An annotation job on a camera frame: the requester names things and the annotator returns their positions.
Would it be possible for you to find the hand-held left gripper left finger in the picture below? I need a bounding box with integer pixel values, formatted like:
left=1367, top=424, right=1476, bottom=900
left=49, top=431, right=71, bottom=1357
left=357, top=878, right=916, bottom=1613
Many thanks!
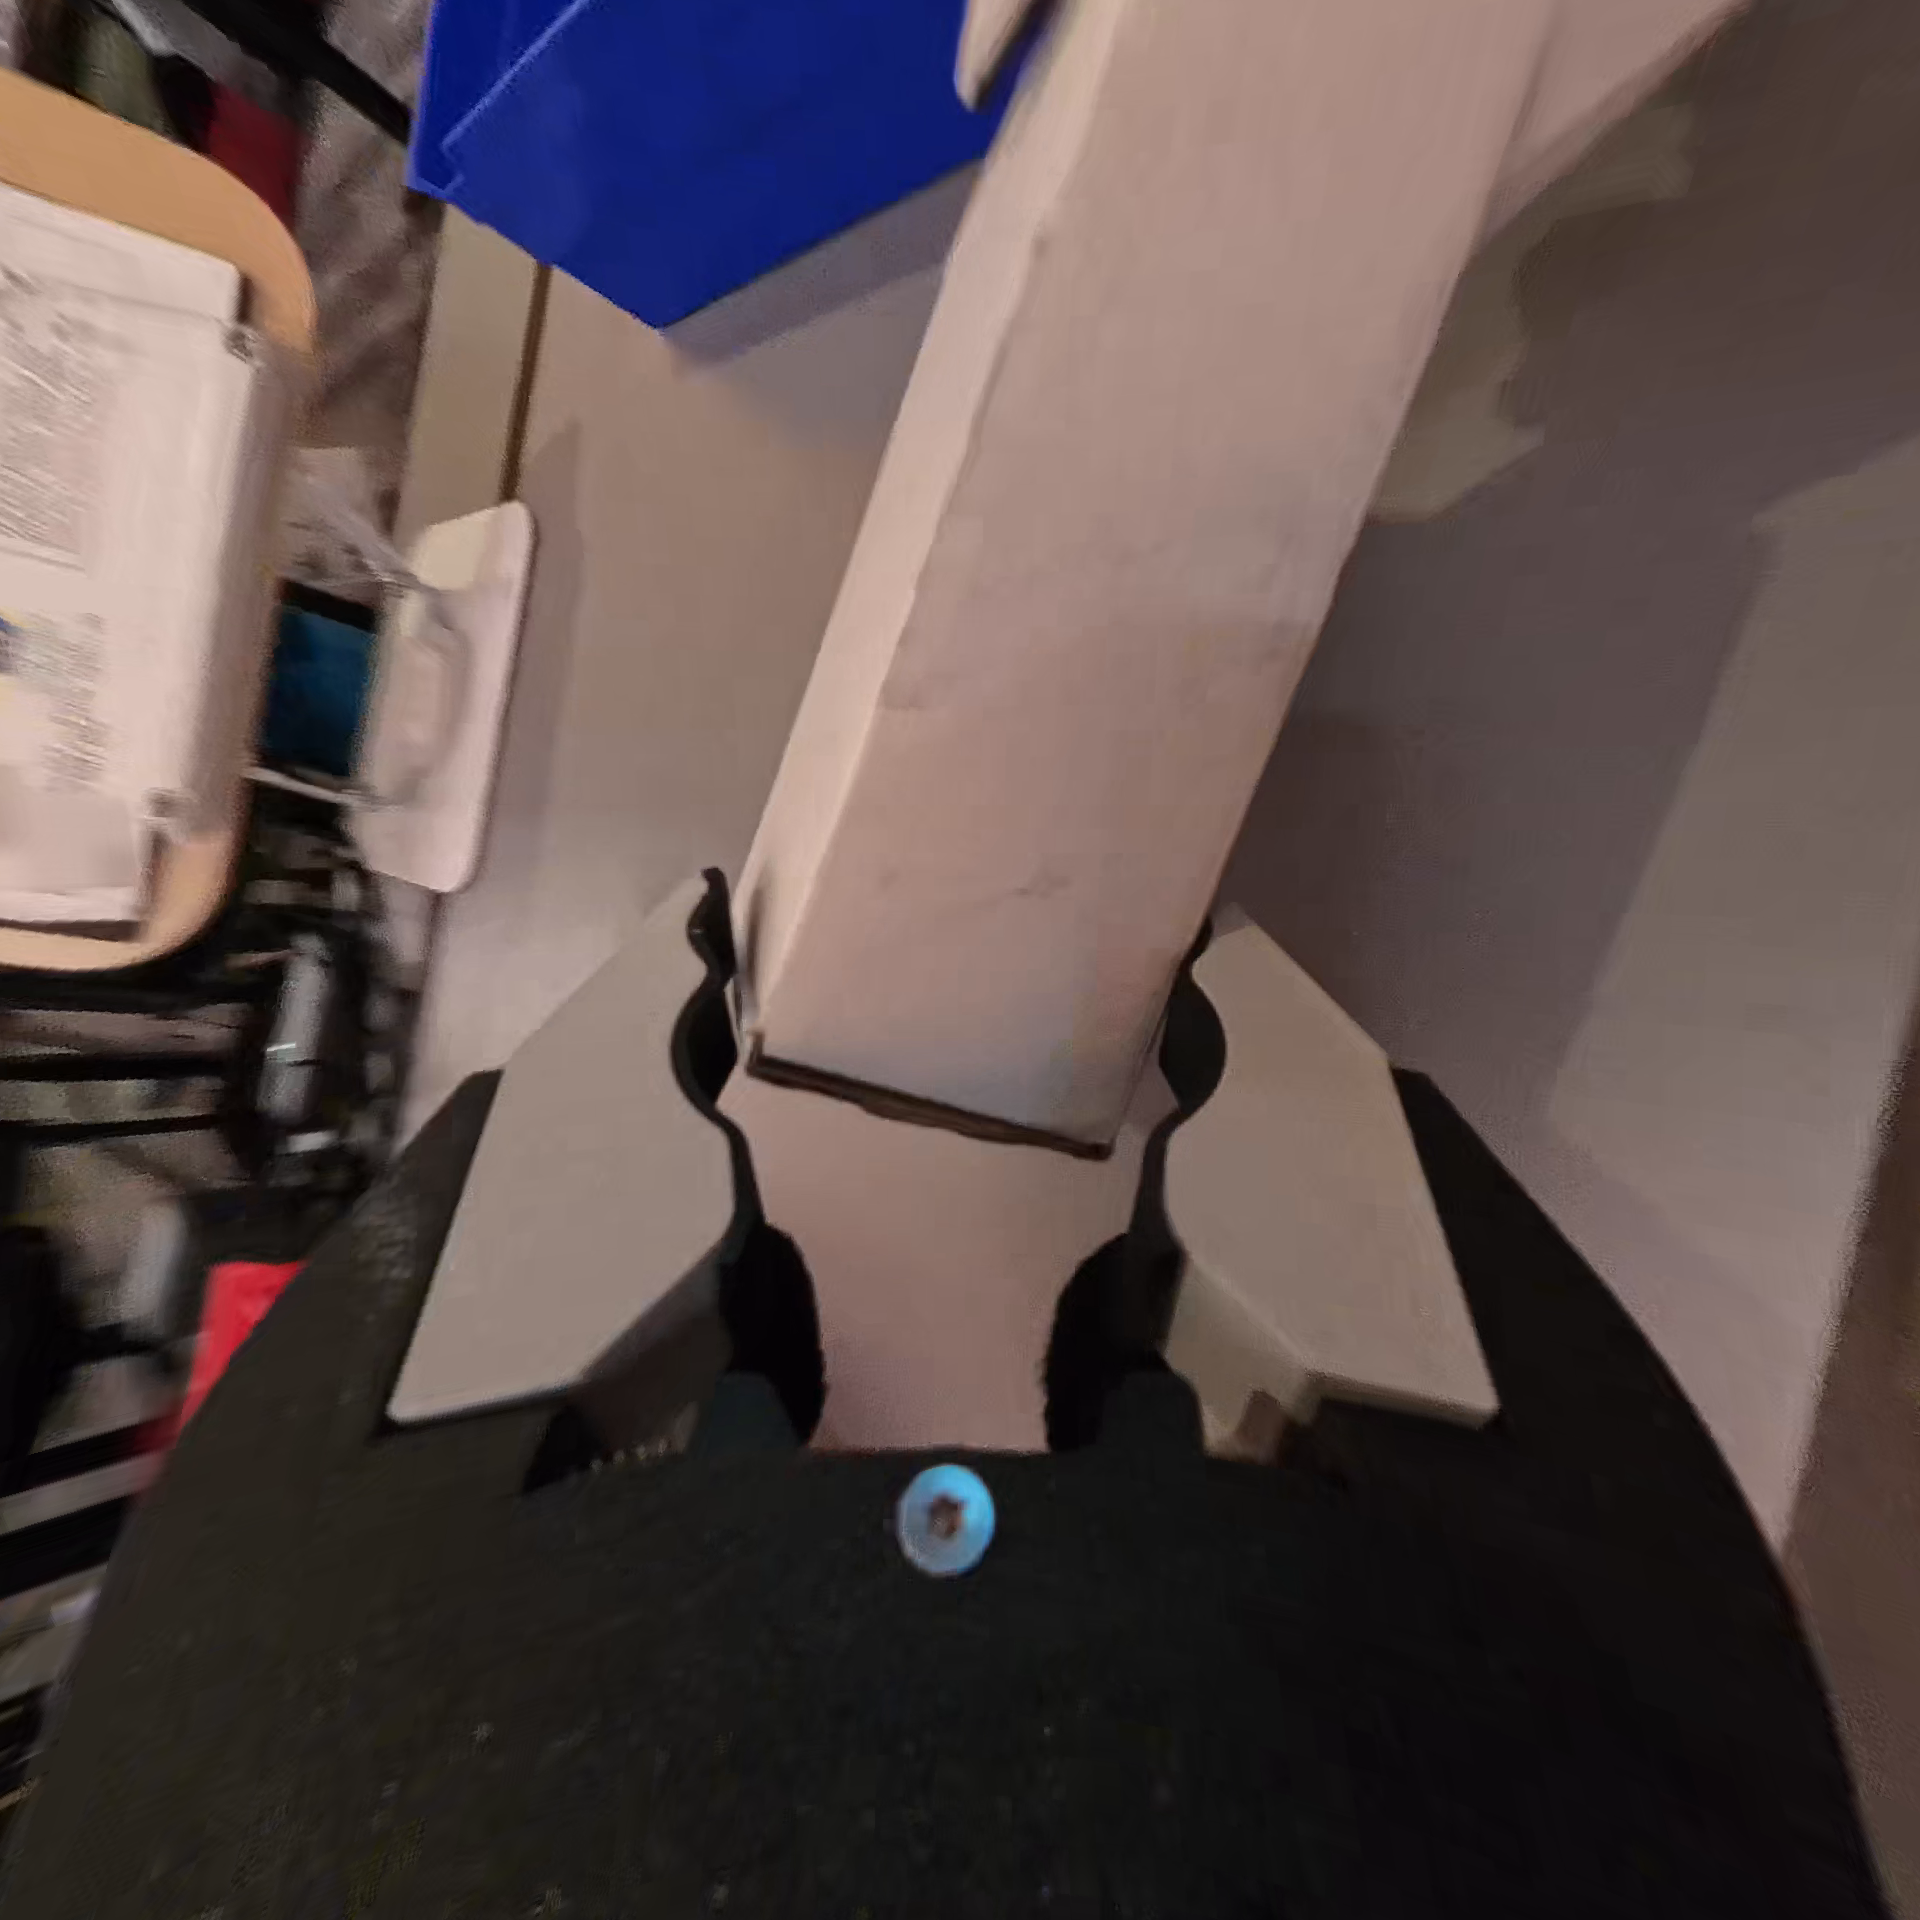
left=387, top=866, right=771, bottom=1449

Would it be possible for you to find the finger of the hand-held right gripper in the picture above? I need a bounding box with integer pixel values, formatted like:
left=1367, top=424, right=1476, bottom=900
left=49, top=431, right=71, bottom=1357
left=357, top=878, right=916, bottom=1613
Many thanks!
left=953, top=0, right=1055, bottom=109

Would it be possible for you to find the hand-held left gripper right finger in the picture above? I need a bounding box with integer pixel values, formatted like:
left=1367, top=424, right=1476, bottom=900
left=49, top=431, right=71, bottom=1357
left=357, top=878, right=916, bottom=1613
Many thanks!
left=1148, top=906, right=1501, bottom=1449

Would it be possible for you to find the white cardboard box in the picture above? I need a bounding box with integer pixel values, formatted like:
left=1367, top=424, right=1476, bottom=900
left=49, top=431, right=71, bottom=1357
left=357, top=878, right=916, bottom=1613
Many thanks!
left=729, top=0, right=1553, bottom=1160

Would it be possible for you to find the white desk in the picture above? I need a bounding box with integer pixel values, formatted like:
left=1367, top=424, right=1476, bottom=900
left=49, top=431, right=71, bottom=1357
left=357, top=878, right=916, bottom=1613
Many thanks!
left=392, top=0, right=1920, bottom=1561

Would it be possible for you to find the blue plastic bin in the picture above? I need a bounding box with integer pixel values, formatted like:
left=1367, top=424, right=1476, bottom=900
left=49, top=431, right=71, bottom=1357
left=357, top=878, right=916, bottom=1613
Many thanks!
left=404, top=0, right=1052, bottom=330

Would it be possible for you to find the red cloth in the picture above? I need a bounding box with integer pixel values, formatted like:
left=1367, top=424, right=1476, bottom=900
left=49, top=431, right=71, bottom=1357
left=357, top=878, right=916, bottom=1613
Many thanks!
left=163, top=1258, right=303, bottom=1460

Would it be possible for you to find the black metal rack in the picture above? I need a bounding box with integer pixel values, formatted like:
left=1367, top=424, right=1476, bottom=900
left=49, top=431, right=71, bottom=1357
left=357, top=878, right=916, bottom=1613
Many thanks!
left=0, top=831, right=430, bottom=1786

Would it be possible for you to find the white rounded card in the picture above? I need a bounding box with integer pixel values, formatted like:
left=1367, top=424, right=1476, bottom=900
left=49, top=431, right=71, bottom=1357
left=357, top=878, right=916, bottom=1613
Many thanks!
left=357, top=501, right=540, bottom=895

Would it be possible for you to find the teal box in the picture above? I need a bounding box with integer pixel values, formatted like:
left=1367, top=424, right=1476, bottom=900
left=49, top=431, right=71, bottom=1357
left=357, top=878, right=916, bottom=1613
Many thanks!
left=267, top=604, right=380, bottom=782

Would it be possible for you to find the white printed carton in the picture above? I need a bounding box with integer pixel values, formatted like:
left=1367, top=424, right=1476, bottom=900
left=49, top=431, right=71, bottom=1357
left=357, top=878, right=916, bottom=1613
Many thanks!
left=0, top=182, right=283, bottom=922

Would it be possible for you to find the round wooden table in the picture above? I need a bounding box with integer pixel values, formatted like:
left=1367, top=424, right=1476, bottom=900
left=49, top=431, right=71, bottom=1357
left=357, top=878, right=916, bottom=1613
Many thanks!
left=0, top=66, right=319, bottom=972

